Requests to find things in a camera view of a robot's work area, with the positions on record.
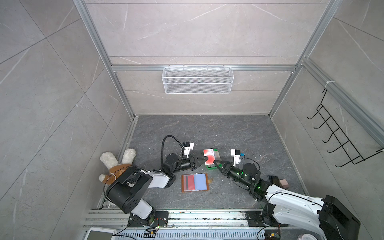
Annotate white teddy bear brown shirt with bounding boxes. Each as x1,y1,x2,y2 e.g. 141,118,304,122
99,149,136,185

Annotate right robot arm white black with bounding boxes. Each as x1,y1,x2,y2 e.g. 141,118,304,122
214,160,361,240

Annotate white wire mesh basket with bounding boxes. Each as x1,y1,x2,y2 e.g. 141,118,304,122
162,67,235,95

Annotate aluminium front rail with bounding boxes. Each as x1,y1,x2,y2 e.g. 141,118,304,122
82,209,332,230

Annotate black wire hook rack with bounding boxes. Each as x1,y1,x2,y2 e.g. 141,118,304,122
307,89,384,168

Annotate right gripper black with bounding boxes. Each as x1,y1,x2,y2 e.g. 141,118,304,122
214,160,253,190

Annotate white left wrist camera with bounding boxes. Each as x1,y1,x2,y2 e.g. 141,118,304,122
183,142,194,159

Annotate stack of cards in bin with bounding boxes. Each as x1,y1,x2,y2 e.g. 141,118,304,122
214,149,221,161

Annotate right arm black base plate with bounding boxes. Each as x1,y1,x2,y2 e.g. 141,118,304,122
245,210,289,227

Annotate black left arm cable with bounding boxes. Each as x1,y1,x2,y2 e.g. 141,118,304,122
160,134,184,172

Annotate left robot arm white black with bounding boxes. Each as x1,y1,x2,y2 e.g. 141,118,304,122
104,153,209,226

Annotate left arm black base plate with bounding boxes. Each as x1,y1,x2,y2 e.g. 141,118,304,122
128,211,169,228

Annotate white tablet device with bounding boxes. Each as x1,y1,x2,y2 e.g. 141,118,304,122
84,227,119,240

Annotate brown leather card holder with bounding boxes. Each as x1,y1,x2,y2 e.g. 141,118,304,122
181,173,210,193

